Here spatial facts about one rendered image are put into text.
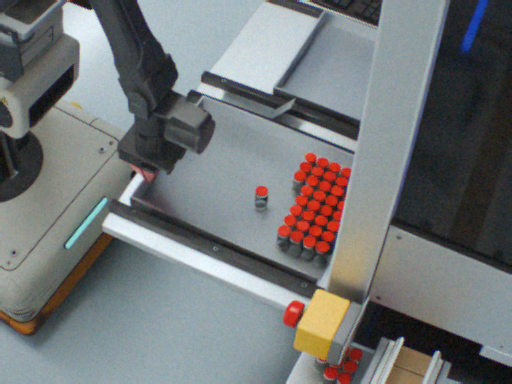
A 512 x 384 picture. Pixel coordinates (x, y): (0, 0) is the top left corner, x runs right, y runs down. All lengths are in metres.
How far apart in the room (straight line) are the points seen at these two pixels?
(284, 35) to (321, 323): 0.75
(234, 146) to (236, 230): 0.18
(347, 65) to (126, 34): 0.64
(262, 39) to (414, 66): 0.91
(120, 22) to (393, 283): 0.52
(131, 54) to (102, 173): 1.10
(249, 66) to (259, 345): 0.90
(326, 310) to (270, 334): 1.14
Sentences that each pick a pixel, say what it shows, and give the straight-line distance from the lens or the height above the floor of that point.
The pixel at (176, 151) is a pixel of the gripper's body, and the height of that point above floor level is 0.99.
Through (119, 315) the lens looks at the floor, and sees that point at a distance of 2.40.
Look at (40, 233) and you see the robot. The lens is 2.23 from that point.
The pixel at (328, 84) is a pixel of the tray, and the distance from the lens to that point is 1.70.
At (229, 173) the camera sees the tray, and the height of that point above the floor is 0.88.
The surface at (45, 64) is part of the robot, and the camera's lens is 1.88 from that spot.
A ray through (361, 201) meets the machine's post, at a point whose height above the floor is 1.23.
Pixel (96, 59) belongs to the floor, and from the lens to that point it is 3.02.
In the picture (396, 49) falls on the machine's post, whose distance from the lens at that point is 0.89.
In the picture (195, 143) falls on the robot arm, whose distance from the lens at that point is 1.32.
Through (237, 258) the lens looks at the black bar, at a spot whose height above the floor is 0.90.
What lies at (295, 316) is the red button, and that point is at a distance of 1.24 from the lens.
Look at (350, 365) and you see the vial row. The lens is 1.31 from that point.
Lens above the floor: 2.10
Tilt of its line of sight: 53 degrees down
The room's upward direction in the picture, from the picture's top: 4 degrees clockwise
